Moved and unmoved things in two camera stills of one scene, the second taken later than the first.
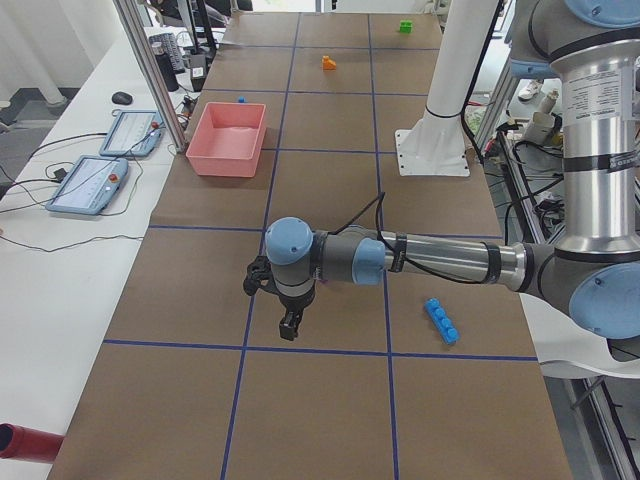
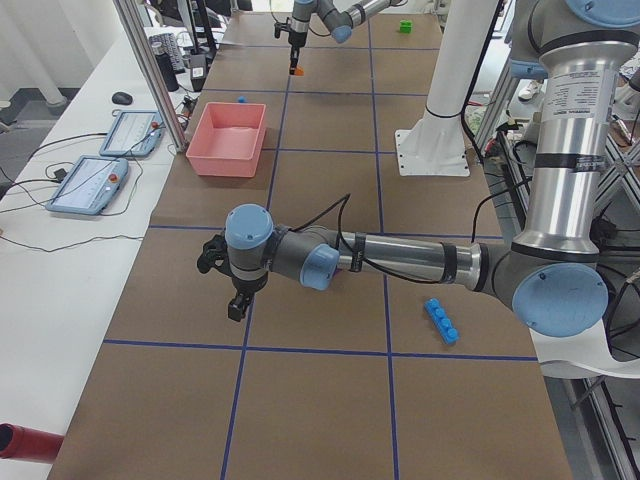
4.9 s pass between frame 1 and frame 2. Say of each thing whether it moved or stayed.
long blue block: stayed
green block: stayed
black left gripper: moved
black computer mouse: stayed
